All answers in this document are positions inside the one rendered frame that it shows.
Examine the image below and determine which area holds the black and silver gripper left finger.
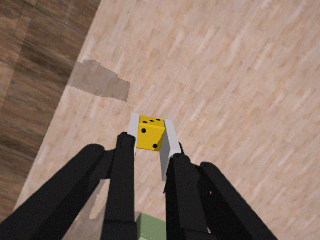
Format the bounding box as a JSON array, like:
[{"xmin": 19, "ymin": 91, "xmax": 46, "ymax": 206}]
[{"xmin": 0, "ymin": 113, "xmax": 139, "ymax": 240}]

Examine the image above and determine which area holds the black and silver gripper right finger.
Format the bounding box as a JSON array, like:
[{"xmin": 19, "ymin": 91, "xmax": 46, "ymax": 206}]
[{"xmin": 159, "ymin": 119, "xmax": 278, "ymax": 240}]

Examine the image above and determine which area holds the yellow die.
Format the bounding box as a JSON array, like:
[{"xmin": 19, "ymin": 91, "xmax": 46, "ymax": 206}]
[{"xmin": 136, "ymin": 115, "xmax": 165, "ymax": 152}]

